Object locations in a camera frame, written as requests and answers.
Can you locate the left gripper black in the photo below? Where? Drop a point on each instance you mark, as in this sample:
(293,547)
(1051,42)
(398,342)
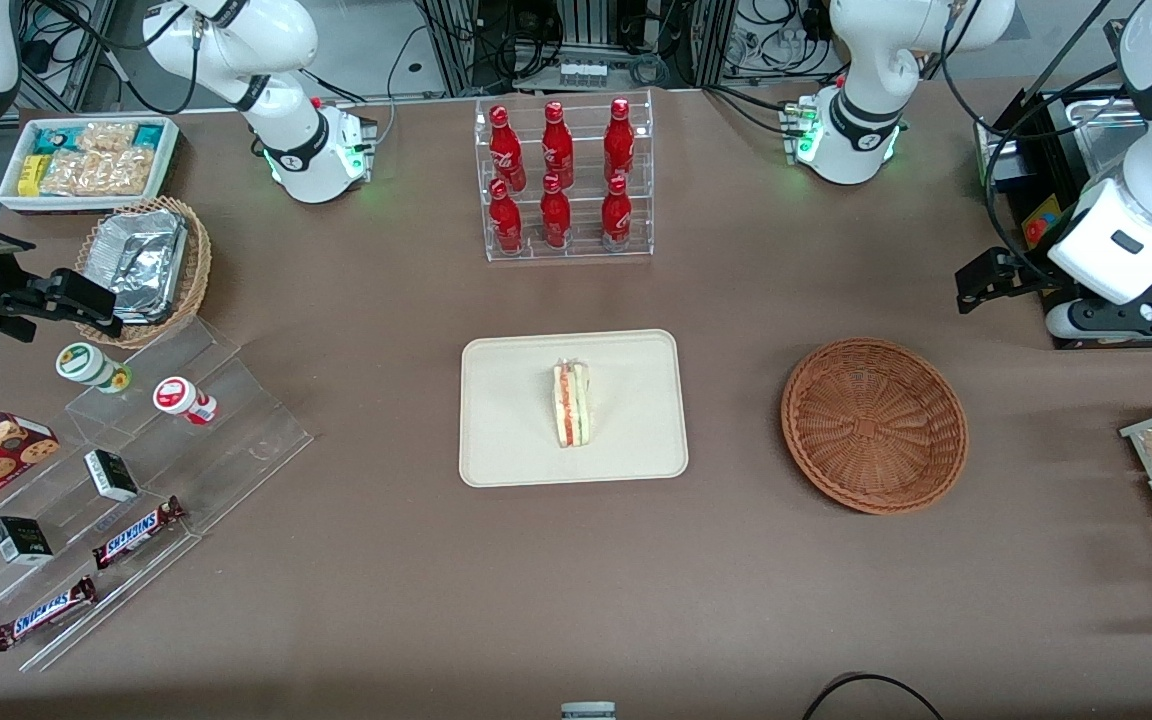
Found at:
(1029,277)

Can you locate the triangular sandwich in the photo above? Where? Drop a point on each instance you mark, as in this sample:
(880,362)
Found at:
(571,405)

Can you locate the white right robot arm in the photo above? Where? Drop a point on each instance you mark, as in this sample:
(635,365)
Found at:
(276,40)

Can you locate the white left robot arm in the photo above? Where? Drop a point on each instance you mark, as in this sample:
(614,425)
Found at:
(871,60)

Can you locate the aluminium foil tray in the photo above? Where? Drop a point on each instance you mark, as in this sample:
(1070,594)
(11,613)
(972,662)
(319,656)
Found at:
(141,260)

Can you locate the light tan wicker basket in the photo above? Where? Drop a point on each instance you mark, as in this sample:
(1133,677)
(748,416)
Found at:
(198,265)

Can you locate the round brown wicker basket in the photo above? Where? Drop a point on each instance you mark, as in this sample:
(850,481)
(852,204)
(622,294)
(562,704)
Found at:
(876,425)

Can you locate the cream rectangular tray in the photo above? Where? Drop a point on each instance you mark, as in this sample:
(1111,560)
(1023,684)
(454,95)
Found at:
(506,410)

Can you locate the green lid yogurt cup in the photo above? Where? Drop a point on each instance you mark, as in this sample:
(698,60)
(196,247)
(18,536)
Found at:
(86,363)

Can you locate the black food warmer machine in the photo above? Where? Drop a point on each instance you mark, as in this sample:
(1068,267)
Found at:
(1001,165)

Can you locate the white rectangular snack box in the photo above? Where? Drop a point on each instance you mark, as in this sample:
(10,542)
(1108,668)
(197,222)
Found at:
(11,200)

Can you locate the clear bag of crackers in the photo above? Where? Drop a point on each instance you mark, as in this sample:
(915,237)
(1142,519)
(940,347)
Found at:
(101,172)
(106,135)

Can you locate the red lid yogurt cup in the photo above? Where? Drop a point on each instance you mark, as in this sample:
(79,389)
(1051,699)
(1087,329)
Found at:
(176,395)

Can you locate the yellow snack packet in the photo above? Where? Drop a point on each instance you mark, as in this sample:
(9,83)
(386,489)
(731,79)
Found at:
(31,175)

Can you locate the teal snack packet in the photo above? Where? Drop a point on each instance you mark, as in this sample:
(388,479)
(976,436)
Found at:
(56,138)
(148,135)

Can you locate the steel warmer pan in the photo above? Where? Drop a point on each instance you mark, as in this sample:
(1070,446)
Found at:
(1101,150)

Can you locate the small black carton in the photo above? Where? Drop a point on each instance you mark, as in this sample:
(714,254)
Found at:
(21,540)
(111,475)

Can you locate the clear acrylic step display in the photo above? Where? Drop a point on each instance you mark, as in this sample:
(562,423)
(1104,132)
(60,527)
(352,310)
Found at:
(236,440)

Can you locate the snickers chocolate bar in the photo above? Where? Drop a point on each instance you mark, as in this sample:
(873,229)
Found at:
(44,613)
(136,533)

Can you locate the red cola bottle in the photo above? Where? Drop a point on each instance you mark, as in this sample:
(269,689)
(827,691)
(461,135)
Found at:
(555,218)
(557,148)
(505,222)
(616,218)
(506,150)
(619,145)

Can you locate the clear acrylic bottle rack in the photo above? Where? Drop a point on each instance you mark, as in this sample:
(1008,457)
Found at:
(584,160)

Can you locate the white power strip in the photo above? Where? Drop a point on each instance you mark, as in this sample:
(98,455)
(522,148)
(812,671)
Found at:
(583,73)

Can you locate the small grey device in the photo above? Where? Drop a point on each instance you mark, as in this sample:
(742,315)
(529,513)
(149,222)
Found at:
(588,712)

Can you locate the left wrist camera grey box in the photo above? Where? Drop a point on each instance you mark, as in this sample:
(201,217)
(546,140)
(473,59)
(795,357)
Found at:
(1066,322)

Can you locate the aluminium profile frame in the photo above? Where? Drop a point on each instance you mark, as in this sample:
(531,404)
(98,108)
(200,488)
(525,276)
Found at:
(456,50)
(711,40)
(591,20)

